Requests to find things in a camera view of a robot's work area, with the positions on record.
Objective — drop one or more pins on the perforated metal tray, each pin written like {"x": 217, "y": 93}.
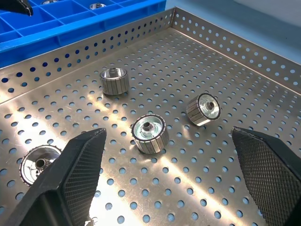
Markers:
{"x": 144, "y": 181}

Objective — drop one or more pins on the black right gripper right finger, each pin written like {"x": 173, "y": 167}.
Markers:
{"x": 270, "y": 169}

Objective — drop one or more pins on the blue compartment tray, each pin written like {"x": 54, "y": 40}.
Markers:
{"x": 70, "y": 30}

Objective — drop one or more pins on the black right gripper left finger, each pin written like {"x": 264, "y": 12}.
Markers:
{"x": 70, "y": 179}

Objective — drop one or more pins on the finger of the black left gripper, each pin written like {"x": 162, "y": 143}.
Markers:
{"x": 18, "y": 5}

